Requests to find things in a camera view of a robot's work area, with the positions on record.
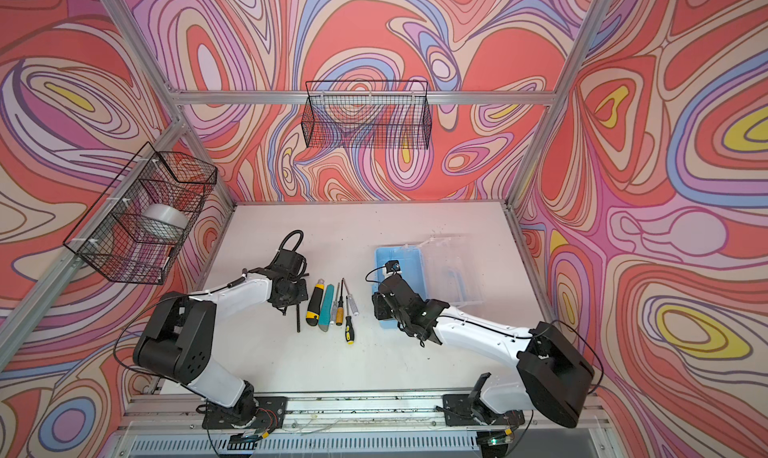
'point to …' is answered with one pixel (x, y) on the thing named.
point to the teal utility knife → (327, 307)
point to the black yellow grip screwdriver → (349, 328)
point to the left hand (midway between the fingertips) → (304, 293)
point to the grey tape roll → (164, 222)
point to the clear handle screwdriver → (334, 307)
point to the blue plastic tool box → (441, 267)
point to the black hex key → (298, 318)
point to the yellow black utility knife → (314, 305)
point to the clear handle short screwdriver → (351, 301)
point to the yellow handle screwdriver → (340, 312)
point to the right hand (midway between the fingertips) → (382, 303)
